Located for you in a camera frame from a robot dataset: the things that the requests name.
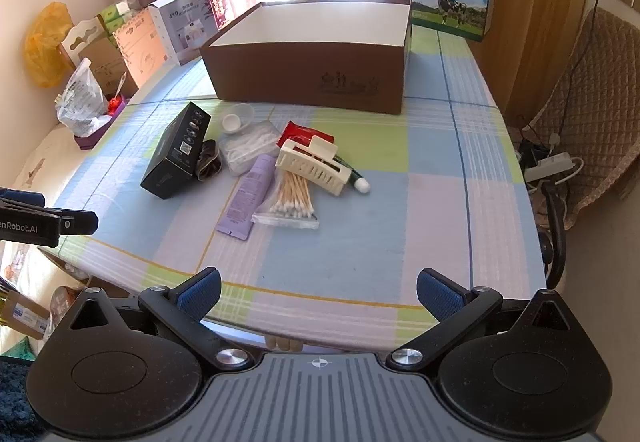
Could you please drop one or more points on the orange plastic bag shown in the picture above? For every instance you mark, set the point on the orange plastic bag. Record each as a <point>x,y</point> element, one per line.
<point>43,61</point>

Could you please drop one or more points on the black chair armrest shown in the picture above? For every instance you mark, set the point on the black chair armrest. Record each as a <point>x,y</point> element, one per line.
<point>552,238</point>

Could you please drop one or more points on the quilted brown chair cover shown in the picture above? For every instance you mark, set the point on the quilted brown chair cover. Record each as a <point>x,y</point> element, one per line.
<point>594,107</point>

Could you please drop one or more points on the green white tube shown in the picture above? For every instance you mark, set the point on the green white tube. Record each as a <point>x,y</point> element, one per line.
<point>356,179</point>

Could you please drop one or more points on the pink printed box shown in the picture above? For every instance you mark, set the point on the pink printed box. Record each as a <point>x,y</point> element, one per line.
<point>141,47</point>

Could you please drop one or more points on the cream hair claw clip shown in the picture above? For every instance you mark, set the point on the cream hair claw clip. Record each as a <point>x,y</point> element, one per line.
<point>315,162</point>

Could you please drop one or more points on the brown cardboard carton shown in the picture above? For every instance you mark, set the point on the brown cardboard carton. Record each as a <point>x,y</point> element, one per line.
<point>88,39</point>

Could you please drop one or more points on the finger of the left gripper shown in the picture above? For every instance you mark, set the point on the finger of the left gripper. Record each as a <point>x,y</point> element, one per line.
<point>75,222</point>
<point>28,198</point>

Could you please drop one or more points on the black shaver box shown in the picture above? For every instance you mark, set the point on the black shaver box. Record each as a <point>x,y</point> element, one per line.
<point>173,163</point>

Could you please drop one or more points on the large brown cardboard box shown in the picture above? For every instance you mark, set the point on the large brown cardboard box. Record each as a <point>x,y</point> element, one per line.
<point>349,54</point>

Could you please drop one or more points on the red gift box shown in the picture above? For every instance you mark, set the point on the red gift box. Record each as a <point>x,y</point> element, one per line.
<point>221,12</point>

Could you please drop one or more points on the white power strip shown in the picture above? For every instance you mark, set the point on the white power strip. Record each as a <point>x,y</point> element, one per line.
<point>549,166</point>

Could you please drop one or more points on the white humidifier box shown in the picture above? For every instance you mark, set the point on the white humidifier box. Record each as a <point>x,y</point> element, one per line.
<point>183,26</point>

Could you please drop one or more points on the purple tray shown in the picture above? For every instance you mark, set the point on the purple tray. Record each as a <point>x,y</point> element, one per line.
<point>89,142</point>

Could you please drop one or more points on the brown velvet scrunchie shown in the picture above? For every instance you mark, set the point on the brown velvet scrunchie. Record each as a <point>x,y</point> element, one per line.
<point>209,163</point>

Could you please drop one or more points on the bag of cotton swabs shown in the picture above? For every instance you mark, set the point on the bag of cotton swabs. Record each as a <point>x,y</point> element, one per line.
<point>288,204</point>

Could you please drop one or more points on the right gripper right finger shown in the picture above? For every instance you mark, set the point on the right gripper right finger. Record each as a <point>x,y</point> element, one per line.
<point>458,312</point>

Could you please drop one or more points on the red snack packet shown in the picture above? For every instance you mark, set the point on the red snack packet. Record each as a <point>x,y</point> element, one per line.
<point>301,135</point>

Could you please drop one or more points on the clear plastic bag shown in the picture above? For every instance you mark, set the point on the clear plastic bag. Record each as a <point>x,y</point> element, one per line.
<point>82,106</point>

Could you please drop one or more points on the purple cosmetic tube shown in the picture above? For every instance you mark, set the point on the purple cosmetic tube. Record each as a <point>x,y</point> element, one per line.
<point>237,219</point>

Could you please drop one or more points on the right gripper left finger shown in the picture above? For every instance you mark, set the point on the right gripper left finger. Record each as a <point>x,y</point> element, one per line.
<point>181,309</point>

